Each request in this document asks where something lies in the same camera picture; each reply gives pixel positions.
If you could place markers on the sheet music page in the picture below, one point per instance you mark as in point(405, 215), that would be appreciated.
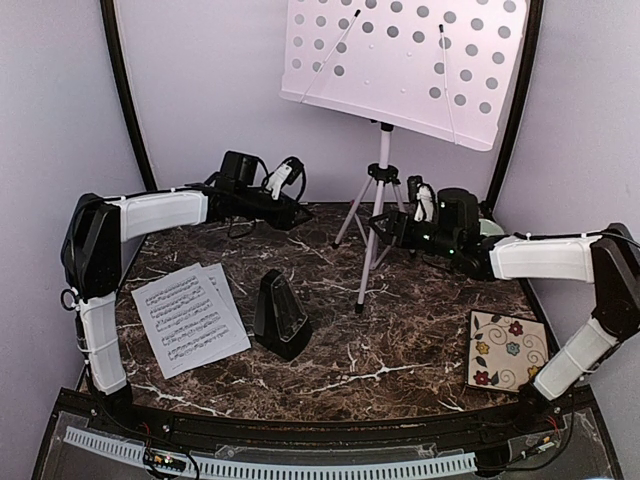
point(217, 277)
point(187, 323)

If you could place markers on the black metronome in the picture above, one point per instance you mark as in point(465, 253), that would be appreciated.
point(280, 325)

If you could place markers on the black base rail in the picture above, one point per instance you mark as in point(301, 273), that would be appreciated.
point(190, 424)

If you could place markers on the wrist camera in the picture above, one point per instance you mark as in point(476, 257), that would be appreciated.
point(423, 198)
point(287, 173)

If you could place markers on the grey cable duct strip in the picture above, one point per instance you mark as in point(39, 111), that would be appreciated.
point(239, 463)

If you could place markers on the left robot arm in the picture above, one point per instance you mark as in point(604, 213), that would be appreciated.
point(92, 248)

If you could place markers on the front sheet music page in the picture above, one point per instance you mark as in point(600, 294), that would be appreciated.
point(187, 323)

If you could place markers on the back sheet music page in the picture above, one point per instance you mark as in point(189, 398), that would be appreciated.
point(217, 277)

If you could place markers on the pale green bowl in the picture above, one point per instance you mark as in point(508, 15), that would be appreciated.
point(490, 228)

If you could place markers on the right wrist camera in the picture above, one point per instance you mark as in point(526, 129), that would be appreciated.
point(423, 198)

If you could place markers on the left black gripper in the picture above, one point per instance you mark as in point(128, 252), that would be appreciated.
point(282, 218)

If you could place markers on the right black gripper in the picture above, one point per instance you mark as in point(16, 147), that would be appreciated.
point(397, 218)

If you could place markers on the black corner post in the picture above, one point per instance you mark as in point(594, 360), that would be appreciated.
point(522, 84)
point(123, 88)

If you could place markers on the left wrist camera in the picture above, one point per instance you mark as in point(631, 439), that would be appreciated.
point(287, 173)

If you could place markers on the left black corner post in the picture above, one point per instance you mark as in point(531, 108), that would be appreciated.
point(123, 88)

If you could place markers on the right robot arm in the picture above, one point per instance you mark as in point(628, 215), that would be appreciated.
point(608, 259)

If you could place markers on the floral square coaster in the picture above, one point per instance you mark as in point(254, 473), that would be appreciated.
point(504, 352)

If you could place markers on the white music stand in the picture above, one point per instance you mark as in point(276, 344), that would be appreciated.
point(439, 68)

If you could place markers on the right black corner post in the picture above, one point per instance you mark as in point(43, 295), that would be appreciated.
point(522, 84)

